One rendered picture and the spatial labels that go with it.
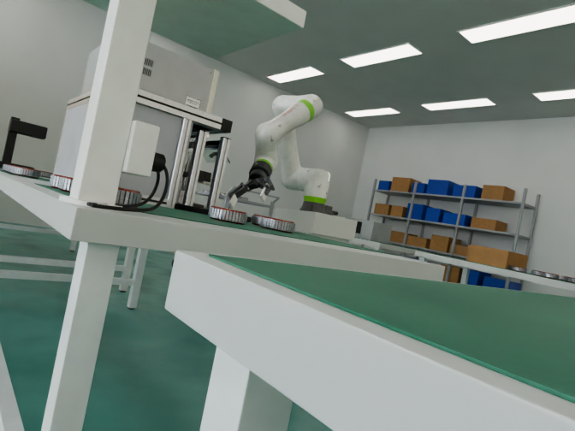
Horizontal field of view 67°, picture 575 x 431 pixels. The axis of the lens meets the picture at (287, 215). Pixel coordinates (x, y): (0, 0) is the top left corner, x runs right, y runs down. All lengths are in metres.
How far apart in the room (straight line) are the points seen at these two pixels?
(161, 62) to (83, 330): 1.17
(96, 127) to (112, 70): 0.10
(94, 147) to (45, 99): 6.34
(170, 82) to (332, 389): 1.59
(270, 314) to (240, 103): 8.05
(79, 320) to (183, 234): 0.21
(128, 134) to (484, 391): 0.70
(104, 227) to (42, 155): 6.36
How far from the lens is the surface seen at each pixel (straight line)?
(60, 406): 0.83
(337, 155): 9.79
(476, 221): 7.91
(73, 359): 0.80
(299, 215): 2.24
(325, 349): 0.22
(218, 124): 1.65
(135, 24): 0.82
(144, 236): 0.73
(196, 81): 1.78
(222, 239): 0.80
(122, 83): 0.80
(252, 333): 0.27
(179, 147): 1.58
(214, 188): 1.66
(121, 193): 0.92
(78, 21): 7.40
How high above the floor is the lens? 0.79
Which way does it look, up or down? 1 degrees up
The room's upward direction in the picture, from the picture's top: 11 degrees clockwise
